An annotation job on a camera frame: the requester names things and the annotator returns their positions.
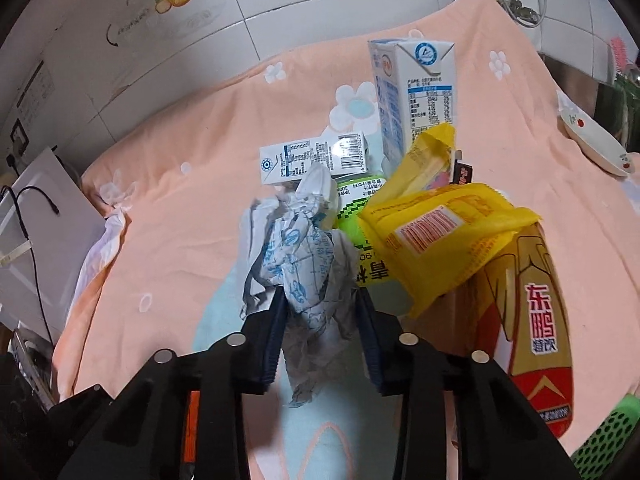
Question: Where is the large white blue milk carton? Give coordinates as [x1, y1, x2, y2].
[367, 38, 458, 161]

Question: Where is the white cloth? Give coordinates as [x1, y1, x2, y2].
[75, 210, 128, 303]

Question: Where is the small orange fruit sticker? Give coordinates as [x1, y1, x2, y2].
[152, 0, 193, 15]

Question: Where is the yellow plastic wrapper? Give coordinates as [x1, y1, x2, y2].
[357, 122, 543, 320]

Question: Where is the black cable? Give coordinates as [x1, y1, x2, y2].
[0, 186, 61, 346]

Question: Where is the white wall label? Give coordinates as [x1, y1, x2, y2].
[15, 60, 57, 108]

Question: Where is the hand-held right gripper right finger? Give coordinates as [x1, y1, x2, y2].
[354, 291, 583, 480]

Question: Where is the white plate with red print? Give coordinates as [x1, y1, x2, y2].
[556, 90, 632, 177]

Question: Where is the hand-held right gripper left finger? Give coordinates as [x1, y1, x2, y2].
[57, 287, 288, 480]

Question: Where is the pink brush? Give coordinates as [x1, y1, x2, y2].
[611, 35, 634, 64]

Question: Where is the green labelled drink container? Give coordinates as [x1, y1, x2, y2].
[332, 172, 416, 318]

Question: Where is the white board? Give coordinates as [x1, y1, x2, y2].
[0, 147, 108, 346]

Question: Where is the wall socket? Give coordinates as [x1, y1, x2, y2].
[7, 119, 32, 167]

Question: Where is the white blue paper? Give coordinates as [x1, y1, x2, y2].
[239, 164, 358, 408]

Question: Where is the peach floral blanket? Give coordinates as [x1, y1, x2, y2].
[52, 0, 640, 480]

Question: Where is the green plastic basket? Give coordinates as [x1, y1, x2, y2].
[570, 392, 640, 480]

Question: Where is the red gold drink bottle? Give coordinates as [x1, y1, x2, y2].
[472, 222, 576, 438]

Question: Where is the small white milk carton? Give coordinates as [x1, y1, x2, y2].
[259, 132, 372, 186]

